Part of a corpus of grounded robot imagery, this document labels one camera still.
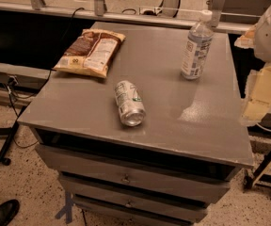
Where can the silver 7up soda can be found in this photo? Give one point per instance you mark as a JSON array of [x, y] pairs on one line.
[[131, 109]]

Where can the clear plastic water bottle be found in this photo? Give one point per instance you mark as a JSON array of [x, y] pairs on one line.
[[197, 46]]

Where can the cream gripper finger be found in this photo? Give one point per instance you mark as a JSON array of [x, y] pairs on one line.
[[246, 41], [257, 100]]

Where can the black stand leg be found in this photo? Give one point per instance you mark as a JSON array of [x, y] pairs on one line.
[[9, 133]]

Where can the blue tape cross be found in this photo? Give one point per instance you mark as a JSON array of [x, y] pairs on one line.
[[66, 210]]

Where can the white power strip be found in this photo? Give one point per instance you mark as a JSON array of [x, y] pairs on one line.
[[152, 11]]

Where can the grey drawer cabinet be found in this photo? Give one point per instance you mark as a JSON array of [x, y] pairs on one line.
[[167, 170]]

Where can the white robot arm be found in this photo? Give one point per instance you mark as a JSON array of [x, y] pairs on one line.
[[262, 48]]

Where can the black shoe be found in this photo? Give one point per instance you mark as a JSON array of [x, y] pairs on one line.
[[8, 210]]

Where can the chip bag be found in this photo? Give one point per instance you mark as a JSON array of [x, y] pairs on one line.
[[91, 53]]

